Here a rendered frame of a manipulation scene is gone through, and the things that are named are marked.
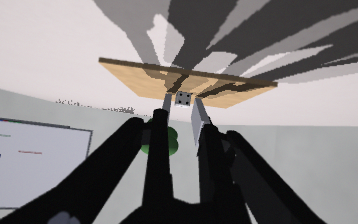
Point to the white die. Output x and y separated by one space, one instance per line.
182 99

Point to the tan mat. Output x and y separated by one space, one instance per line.
215 90

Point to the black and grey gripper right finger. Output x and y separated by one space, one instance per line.
270 199

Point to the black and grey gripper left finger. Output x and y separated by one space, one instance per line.
79 198

